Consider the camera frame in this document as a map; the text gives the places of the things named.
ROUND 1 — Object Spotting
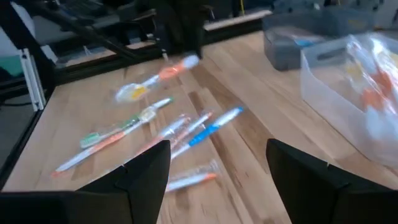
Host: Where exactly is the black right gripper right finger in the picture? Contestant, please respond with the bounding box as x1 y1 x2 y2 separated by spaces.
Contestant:
266 139 398 224

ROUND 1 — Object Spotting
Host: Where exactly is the smoky grey plastic bin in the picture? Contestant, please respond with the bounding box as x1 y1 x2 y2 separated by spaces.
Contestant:
262 9 376 72

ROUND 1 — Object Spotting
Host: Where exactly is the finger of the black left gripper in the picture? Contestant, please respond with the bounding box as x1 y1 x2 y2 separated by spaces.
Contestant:
157 15 177 59
183 12 205 59

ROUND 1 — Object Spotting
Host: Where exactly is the clear plastic bin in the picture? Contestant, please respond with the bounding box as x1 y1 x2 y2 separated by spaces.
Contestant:
299 32 398 170

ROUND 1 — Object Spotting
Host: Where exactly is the green white toothbrush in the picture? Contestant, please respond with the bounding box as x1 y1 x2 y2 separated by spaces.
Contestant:
79 96 174 149

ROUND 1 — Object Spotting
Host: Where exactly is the silver metal bracket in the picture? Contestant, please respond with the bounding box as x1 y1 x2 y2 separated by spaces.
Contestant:
20 48 47 112

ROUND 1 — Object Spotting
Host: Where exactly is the pile of bagged utensils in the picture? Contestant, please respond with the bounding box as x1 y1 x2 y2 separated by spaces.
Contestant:
165 159 219 193

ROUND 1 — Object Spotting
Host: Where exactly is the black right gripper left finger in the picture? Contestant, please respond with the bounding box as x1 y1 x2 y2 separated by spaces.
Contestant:
0 140 171 224

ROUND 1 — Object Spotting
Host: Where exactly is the orange white toothbrush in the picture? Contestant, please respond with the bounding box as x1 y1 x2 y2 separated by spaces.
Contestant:
113 54 200 104
357 86 398 147
135 114 191 156
345 35 398 103
169 111 215 149
50 124 147 179

